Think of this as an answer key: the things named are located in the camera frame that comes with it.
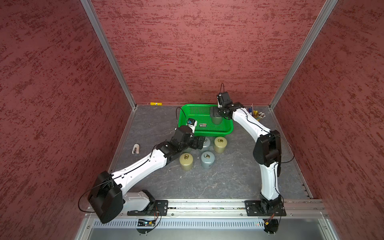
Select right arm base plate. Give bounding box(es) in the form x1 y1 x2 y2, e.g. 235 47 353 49
244 199 287 217

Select yellow-green canister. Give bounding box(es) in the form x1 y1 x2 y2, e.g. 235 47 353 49
179 153 194 171
214 137 228 154

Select small beige clip object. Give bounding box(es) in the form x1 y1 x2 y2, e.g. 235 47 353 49
132 144 140 155

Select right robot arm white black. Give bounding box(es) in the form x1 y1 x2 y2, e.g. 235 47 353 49
210 103 284 215

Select yellow pen bucket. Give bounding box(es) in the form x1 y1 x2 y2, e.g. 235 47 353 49
253 111 261 121

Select aluminium front rail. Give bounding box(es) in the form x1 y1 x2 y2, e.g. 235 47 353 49
87 199 329 231

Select yellow glue stick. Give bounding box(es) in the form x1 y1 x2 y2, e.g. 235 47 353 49
150 102 163 106

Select green plastic basket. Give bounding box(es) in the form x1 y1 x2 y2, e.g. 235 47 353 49
178 104 234 137

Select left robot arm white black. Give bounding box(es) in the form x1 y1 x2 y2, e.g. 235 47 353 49
78 126 205 224

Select blue-grey canister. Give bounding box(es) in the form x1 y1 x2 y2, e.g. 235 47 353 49
202 138 211 151
201 151 216 169

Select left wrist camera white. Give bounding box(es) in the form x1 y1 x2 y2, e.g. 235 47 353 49
187 118 198 133

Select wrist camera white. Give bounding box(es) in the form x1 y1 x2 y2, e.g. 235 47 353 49
217 92 233 109
187 118 198 133

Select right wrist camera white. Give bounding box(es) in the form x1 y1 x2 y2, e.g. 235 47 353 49
217 92 233 109

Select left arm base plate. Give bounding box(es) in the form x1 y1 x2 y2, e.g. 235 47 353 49
127 200 169 217

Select green canister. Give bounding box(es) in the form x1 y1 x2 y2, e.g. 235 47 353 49
211 117 224 125

